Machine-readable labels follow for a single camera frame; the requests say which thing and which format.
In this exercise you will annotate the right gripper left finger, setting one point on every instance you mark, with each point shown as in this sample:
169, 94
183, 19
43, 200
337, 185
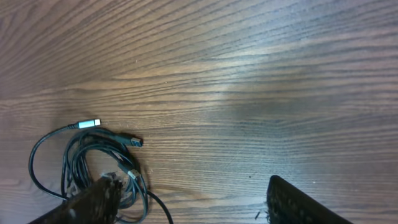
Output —
98, 204

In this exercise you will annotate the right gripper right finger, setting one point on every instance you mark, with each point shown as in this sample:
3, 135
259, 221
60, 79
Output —
286, 204

